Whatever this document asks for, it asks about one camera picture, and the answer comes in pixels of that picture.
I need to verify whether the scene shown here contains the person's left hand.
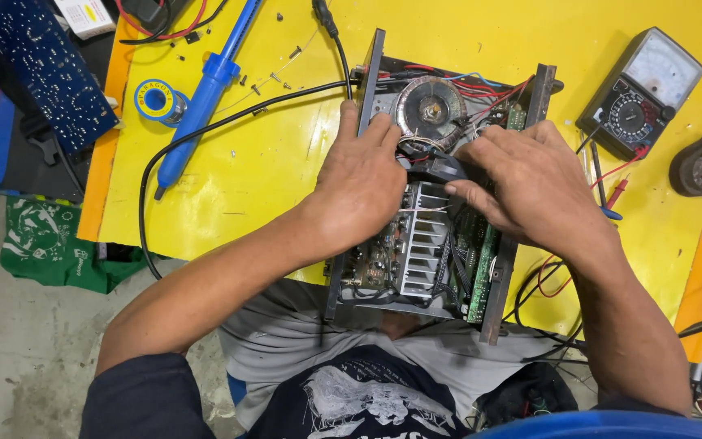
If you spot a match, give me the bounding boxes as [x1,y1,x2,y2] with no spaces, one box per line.
[300,99,410,260]

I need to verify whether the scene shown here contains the person's right hand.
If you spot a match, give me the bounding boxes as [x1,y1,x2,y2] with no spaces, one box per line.
[445,119,621,252]

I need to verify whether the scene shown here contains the black cooling fan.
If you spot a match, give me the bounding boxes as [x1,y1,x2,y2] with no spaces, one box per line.
[399,141,470,184]

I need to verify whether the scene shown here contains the black multimeter probe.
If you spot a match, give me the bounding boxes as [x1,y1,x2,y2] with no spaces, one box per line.
[575,125,609,208]

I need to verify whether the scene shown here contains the red multimeter probe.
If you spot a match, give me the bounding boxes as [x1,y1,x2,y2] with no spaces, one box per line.
[590,143,652,212]

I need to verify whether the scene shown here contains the silver finned heat sink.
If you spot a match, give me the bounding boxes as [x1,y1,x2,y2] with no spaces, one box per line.
[396,181,452,300]

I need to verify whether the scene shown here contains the open amplifier chassis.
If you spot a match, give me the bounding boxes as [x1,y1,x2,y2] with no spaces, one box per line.
[323,27,565,346]

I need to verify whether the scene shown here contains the green circuit board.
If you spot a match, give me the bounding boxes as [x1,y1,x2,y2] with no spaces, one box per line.
[464,222,501,324]

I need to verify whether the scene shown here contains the round toroidal transformer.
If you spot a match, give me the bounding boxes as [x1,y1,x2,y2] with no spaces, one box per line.
[390,76,470,152]

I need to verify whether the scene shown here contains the scattered small screws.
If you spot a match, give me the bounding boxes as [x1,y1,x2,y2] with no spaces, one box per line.
[168,12,303,98]

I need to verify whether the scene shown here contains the black analog multimeter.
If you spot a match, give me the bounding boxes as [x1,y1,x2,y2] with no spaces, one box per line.
[575,26,702,162]

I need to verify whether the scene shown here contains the person's grey shorts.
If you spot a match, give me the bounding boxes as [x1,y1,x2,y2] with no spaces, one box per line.
[217,279,562,430]

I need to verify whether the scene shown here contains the blue desoldering pump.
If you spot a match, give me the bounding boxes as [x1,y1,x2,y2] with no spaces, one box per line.
[154,0,263,201]

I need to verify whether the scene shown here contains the black bag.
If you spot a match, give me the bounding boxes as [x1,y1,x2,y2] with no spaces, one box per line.
[478,361,579,429]

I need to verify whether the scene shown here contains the person's dark printed shirt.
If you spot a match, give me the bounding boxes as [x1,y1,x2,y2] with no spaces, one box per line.
[78,346,470,439]

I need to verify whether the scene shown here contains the red and black leads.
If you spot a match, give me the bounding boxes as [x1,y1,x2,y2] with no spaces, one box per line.
[115,0,230,46]

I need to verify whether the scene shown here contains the blue plastic rim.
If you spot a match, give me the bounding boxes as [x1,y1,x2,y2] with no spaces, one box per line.
[466,410,702,439]

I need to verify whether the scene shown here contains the green printed cloth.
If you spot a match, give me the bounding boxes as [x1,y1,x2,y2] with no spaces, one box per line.
[0,195,151,295]

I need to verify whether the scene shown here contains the white cardboard box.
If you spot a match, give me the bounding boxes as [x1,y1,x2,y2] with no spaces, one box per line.
[54,0,118,40]

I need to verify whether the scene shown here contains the large blue circuit board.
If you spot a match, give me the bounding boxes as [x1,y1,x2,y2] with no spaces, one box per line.
[0,0,121,153]

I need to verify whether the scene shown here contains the blue-handled screwdriver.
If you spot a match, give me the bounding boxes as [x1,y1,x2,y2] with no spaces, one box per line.
[579,131,624,222]

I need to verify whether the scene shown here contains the red and black floor cables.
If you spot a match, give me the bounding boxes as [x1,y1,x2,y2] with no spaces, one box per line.
[502,255,589,362]

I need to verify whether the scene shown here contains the black cable with plug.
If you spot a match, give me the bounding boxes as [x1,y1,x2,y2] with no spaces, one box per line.
[311,0,353,101]

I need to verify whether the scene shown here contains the black power cable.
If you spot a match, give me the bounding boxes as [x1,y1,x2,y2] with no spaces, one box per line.
[138,79,361,281]

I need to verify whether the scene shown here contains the solder wire spool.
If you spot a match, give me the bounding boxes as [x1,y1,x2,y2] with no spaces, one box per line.
[133,78,190,127]

